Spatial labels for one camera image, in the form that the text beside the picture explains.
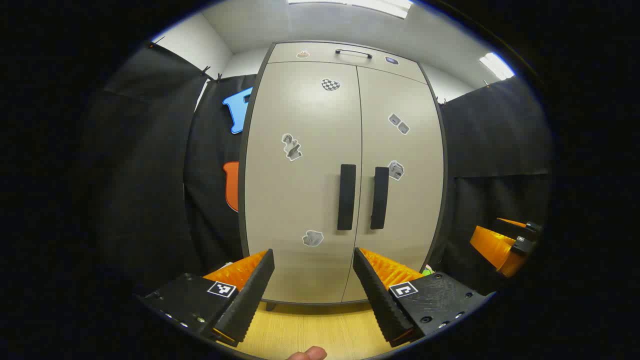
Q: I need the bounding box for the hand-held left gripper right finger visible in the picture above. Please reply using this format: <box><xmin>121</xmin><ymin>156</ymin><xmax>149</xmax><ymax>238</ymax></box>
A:
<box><xmin>352</xmin><ymin>247</ymin><xmax>488</xmax><ymax>348</ymax></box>

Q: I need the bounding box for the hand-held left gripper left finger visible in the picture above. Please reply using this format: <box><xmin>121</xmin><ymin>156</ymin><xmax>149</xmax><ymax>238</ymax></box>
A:
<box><xmin>140</xmin><ymin>248</ymin><xmax>276</xmax><ymax>348</ymax></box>

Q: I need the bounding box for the beige cabinet door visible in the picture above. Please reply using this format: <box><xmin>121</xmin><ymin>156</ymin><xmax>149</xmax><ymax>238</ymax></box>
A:
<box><xmin>244</xmin><ymin>61</ymin><xmax>362</xmax><ymax>304</ymax></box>
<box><xmin>341</xmin><ymin>65</ymin><xmax>445</xmax><ymax>303</ymax></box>

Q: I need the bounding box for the black door handle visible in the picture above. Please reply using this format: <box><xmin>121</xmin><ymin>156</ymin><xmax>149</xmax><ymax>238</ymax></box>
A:
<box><xmin>370</xmin><ymin>166</ymin><xmax>390</xmax><ymax>231</ymax></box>
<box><xmin>336</xmin><ymin>163</ymin><xmax>357</xmax><ymax>231</ymax></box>

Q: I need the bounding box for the beige double-door shoe cabinet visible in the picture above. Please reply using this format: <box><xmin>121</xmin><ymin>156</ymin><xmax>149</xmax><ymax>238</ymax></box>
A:
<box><xmin>237</xmin><ymin>41</ymin><xmax>448</xmax><ymax>312</ymax></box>

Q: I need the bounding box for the beige cabinet top drawer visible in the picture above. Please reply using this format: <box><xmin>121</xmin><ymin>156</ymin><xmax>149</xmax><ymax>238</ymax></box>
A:
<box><xmin>267</xmin><ymin>42</ymin><xmax>428</xmax><ymax>85</ymax></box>

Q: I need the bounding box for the black backdrop cloth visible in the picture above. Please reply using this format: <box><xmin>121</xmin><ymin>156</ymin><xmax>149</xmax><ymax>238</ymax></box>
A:
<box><xmin>97</xmin><ymin>42</ymin><xmax>257</xmax><ymax>296</ymax></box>
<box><xmin>430</xmin><ymin>75</ymin><xmax>553</xmax><ymax>296</ymax></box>

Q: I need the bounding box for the small ceiling light panel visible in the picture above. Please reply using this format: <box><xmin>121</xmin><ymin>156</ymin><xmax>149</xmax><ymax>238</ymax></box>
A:
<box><xmin>479</xmin><ymin>52</ymin><xmax>516</xmax><ymax>81</ymax></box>

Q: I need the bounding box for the long ceiling light panel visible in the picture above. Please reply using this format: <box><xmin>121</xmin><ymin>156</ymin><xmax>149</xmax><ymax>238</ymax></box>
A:
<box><xmin>287</xmin><ymin>0</ymin><xmax>414</xmax><ymax>19</ymax></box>

